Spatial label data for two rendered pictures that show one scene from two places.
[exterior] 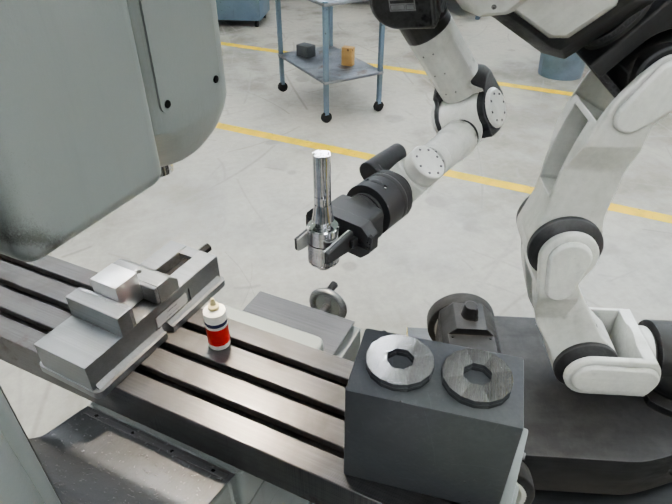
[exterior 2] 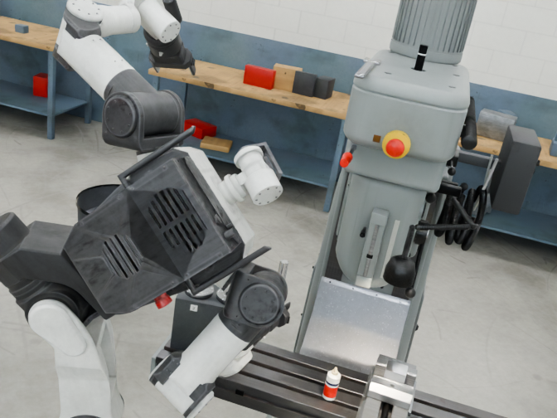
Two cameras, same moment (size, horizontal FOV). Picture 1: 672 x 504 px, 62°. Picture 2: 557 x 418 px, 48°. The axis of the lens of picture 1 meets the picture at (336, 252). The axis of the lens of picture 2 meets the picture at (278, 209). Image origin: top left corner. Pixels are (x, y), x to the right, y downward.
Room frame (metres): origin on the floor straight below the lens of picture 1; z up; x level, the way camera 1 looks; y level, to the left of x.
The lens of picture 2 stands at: (2.15, -0.39, 2.15)
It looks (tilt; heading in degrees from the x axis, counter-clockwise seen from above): 24 degrees down; 166
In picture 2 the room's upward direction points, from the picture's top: 10 degrees clockwise
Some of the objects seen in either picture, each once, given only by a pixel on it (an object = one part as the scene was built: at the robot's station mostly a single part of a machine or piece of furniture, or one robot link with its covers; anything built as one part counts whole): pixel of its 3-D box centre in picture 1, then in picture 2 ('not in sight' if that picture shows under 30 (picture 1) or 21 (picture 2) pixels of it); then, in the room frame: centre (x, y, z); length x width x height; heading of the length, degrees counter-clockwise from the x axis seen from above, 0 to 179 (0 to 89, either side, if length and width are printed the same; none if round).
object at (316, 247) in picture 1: (323, 245); not in sight; (0.67, 0.02, 1.17); 0.05 x 0.05 x 0.05
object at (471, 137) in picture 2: not in sight; (467, 119); (0.73, 0.40, 1.79); 0.45 x 0.04 x 0.04; 155
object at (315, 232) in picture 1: (323, 227); not in sight; (0.67, 0.02, 1.20); 0.05 x 0.05 x 0.01
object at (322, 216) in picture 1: (322, 190); (281, 279); (0.67, 0.02, 1.26); 0.03 x 0.03 x 0.11
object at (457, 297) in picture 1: (460, 322); not in sight; (1.22, -0.37, 0.50); 0.20 x 0.05 x 0.20; 86
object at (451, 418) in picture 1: (430, 415); (211, 318); (0.50, -0.13, 1.00); 0.22 x 0.12 x 0.20; 75
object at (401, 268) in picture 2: not in sight; (400, 268); (0.94, 0.23, 1.47); 0.07 x 0.07 x 0.06
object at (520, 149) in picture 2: not in sight; (515, 168); (0.57, 0.68, 1.62); 0.20 x 0.09 x 0.21; 155
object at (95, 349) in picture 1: (135, 301); (389, 396); (0.79, 0.38, 0.96); 0.35 x 0.15 x 0.11; 152
